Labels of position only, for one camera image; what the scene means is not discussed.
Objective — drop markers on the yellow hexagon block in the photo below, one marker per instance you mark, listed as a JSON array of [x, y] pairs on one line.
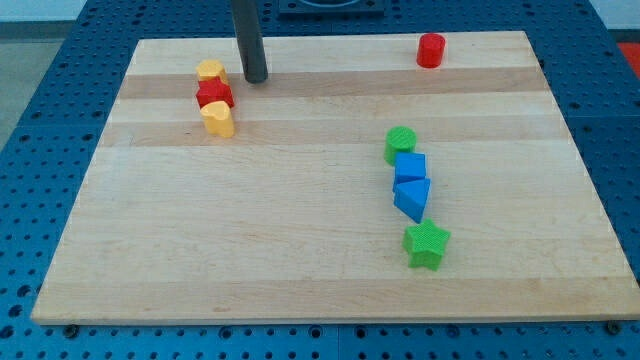
[[210, 69]]

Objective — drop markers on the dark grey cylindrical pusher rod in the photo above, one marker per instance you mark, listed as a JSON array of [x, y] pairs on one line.
[[249, 40]]

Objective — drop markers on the yellow heart block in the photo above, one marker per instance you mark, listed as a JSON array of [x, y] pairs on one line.
[[217, 119]]

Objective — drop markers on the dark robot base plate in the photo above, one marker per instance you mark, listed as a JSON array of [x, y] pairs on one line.
[[297, 8]]

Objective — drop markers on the green cylinder block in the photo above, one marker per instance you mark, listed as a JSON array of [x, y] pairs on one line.
[[398, 139]]

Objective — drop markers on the light wooden board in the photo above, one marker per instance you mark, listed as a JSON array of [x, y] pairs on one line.
[[292, 220]]

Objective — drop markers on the blue triangle block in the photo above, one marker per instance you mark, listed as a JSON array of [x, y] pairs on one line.
[[412, 198]]

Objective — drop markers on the red cylinder block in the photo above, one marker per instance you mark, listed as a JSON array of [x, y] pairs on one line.
[[430, 50]]

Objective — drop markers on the green star block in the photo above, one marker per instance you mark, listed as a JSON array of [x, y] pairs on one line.
[[425, 244]]

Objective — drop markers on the red star block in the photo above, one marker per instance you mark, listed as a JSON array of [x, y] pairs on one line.
[[214, 90]]

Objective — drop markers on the blue cube block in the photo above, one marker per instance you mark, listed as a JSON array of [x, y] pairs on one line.
[[409, 167]]

